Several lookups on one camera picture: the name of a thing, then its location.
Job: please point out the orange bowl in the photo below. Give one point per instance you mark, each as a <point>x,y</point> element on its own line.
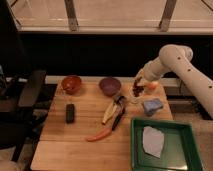
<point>71,84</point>

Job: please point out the purple bowl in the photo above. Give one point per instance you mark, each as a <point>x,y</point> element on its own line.
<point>109,86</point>

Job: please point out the orange fruit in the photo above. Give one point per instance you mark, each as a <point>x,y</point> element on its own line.
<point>152,85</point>

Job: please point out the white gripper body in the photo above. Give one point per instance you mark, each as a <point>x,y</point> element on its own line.
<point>141,74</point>

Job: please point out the orange carrot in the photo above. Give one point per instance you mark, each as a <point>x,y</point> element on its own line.
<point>100,135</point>

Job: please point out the black handled tool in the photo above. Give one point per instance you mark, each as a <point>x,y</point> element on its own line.
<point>121,102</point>

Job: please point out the yellow banana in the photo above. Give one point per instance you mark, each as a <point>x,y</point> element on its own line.
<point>109,112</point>

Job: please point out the black chair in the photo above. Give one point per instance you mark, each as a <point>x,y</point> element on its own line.
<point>16,113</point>

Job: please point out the dark grapes bunch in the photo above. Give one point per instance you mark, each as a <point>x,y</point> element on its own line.
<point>136,88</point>

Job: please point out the blue cloth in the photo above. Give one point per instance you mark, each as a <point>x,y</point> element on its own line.
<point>151,106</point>

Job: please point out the white crumpled paper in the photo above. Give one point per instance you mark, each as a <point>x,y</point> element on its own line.
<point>153,141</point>

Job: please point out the black rectangular block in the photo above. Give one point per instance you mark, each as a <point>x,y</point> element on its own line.
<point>70,113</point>

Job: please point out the green tray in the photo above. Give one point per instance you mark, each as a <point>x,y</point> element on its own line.
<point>179,153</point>

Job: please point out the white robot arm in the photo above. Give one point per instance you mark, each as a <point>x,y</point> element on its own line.
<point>176,58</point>

